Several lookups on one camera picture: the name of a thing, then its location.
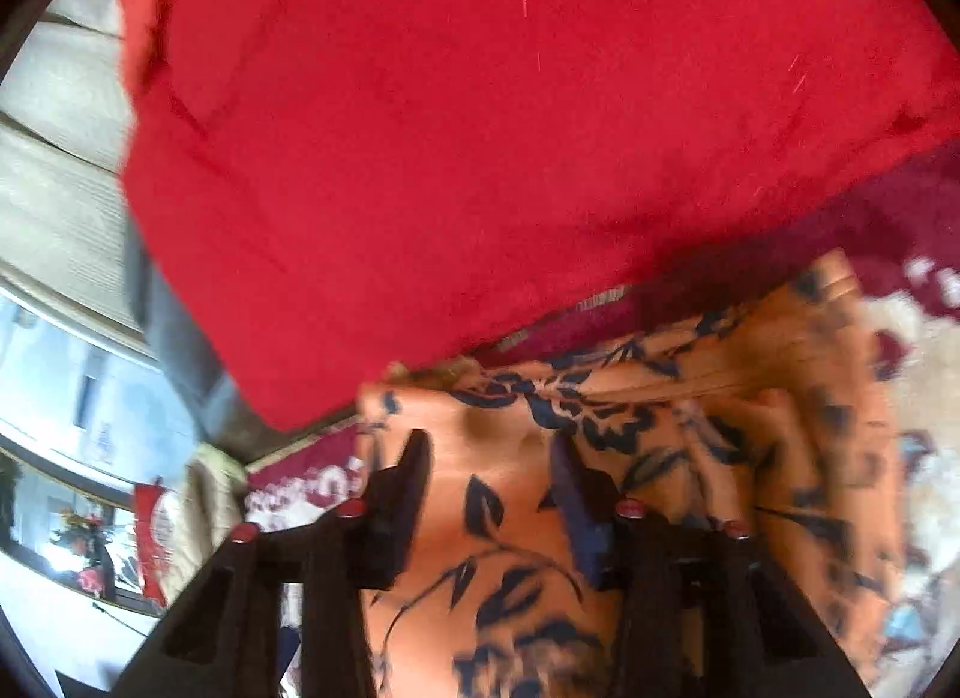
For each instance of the floral plush blanket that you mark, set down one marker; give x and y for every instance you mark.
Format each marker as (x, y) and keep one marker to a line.
(922, 368)

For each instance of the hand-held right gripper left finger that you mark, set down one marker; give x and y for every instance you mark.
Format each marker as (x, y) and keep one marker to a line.
(397, 495)

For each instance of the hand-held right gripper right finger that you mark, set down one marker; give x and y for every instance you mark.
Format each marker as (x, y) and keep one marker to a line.
(581, 510)

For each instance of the red and white bag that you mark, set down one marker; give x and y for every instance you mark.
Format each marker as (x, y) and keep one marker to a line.
(157, 540)

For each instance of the beige dotted curtain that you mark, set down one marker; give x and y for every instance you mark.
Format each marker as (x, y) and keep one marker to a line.
(60, 143)

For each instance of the beige quilted jacket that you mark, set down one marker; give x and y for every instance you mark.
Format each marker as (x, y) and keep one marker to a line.
(210, 510)

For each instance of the window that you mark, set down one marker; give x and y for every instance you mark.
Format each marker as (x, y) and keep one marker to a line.
(52, 398)

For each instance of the red flowers on sill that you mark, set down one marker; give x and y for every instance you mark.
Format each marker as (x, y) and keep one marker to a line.
(86, 548)

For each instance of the orange floral print garment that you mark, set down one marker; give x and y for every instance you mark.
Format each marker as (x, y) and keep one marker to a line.
(510, 518)

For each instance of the red cushion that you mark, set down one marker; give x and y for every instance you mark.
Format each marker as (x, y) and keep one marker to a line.
(487, 128)

